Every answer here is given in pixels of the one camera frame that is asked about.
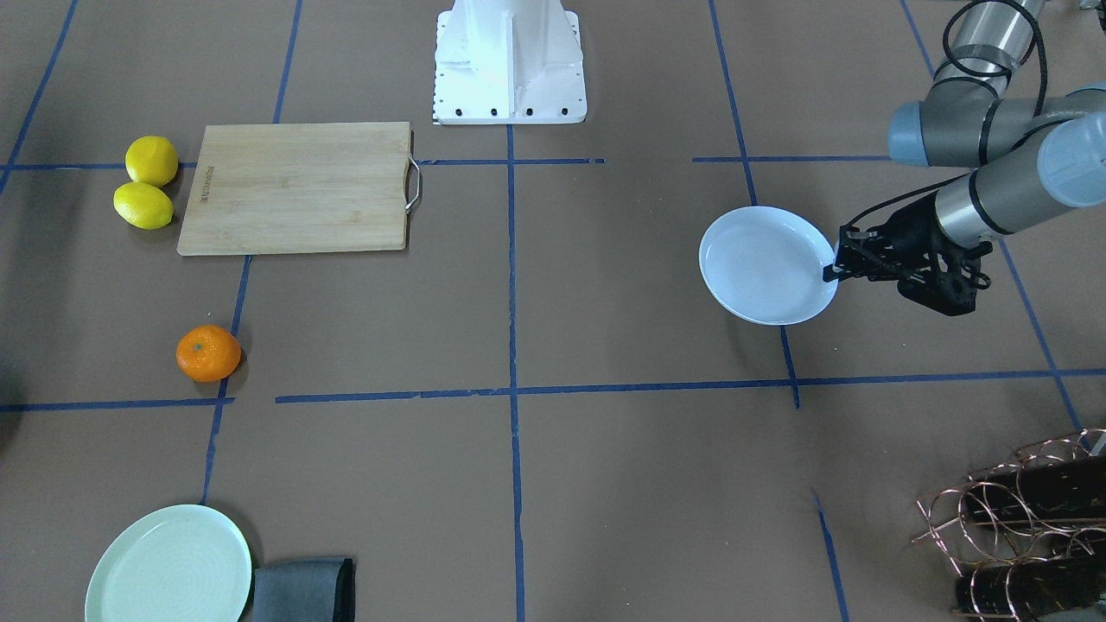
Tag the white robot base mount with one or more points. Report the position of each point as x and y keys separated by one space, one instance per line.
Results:
x=508 y=62

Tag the dark green wine bottle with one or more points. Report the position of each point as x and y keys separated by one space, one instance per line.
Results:
x=1071 y=589

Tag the light blue plate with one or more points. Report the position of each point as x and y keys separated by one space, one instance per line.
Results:
x=766 y=266

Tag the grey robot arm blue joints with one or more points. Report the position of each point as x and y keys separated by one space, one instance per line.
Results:
x=1028 y=160

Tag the grey folded cloth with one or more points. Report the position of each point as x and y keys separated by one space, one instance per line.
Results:
x=306 y=589

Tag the yellow lemon near board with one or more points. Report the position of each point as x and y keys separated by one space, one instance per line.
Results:
x=143 y=205

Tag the orange mandarin fruit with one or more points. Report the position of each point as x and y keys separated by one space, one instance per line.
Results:
x=208 y=354

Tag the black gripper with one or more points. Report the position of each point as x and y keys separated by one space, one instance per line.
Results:
x=905 y=236

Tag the bamboo cutting board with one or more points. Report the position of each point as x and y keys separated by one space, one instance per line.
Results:
x=263 y=189

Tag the light green plate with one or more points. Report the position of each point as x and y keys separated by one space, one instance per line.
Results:
x=180 y=563

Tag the yellow lemon outer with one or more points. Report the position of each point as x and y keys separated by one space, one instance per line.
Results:
x=153 y=160

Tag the copper wire wine rack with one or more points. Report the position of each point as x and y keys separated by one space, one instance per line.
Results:
x=1025 y=537

